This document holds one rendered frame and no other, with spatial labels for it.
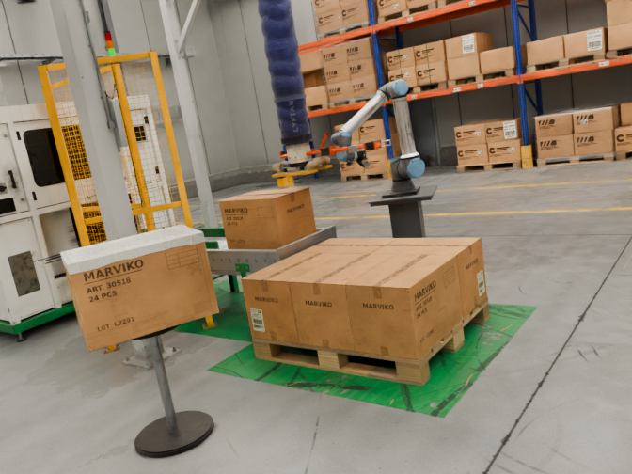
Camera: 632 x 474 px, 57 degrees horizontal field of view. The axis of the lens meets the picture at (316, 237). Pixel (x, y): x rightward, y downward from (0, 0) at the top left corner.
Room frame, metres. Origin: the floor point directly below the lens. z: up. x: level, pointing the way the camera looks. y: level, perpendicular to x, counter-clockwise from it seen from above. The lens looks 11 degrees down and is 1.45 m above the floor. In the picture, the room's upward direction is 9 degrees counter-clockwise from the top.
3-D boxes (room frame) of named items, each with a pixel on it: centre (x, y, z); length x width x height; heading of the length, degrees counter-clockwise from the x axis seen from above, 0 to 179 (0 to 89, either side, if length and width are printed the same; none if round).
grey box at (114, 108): (3.95, 1.22, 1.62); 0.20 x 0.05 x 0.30; 52
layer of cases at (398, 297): (3.55, -0.26, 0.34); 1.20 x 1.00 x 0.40; 52
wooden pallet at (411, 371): (3.55, -0.26, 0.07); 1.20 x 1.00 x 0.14; 52
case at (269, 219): (4.42, 0.34, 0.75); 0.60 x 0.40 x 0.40; 49
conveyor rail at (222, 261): (4.67, 1.18, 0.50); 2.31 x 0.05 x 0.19; 52
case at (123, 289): (2.71, 0.87, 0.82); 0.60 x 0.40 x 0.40; 116
